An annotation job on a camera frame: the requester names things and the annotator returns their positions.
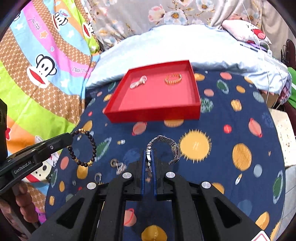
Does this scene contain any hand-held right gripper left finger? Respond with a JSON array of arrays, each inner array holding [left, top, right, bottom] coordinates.
[[29, 149, 147, 241]]

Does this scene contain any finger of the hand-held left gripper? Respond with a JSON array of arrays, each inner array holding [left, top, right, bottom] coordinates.
[[34, 133, 75, 163]]

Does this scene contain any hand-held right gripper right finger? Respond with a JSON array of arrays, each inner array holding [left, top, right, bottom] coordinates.
[[152, 150, 263, 241]]

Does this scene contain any dark bead bracelet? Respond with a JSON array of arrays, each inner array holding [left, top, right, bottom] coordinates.
[[68, 128, 96, 168]]

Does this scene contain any silver metal watch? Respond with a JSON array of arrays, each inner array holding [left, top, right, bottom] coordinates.
[[145, 135, 181, 179]]

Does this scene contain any red tray box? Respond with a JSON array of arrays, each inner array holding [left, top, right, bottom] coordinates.
[[103, 60, 201, 123]]

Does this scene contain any person's left hand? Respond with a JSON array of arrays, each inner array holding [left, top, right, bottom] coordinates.
[[0, 182, 40, 240]]

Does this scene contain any monkey printed colourful blanket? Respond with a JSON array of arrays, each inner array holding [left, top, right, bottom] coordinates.
[[0, 0, 101, 232]]

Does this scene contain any white red-edged card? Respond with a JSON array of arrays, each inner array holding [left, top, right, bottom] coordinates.
[[250, 230, 271, 241]]

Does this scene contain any light blue quilt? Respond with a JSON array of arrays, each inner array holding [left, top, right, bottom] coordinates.
[[85, 24, 290, 93]]

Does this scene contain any white stool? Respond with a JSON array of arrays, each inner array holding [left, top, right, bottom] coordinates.
[[269, 108, 296, 168]]

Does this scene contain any grey floral sheet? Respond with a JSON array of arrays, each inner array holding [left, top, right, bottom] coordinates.
[[87, 0, 263, 49]]

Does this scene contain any green cloth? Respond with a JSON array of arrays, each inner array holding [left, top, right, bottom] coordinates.
[[287, 67, 296, 109]]

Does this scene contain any purple notebook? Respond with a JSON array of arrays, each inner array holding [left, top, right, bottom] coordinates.
[[246, 40, 269, 53]]

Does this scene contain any pink cartoon pillow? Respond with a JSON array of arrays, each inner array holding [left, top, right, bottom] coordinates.
[[221, 19, 272, 46]]

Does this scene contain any dark metal chair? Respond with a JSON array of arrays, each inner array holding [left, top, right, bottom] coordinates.
[[280, 39, 296, 68]]

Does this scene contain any beige curtain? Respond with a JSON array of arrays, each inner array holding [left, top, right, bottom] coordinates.
[[261, 0, 290, 58]]

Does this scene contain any pearl bracelet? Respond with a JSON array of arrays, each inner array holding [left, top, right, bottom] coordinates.
[[130, 75, 148, 89]]

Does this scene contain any gold chain bracelet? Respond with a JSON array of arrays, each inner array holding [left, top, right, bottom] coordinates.
[[165, 73, 182, 85]]

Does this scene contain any white cable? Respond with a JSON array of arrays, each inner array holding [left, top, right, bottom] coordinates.
[[240, 0, 273, 107]]

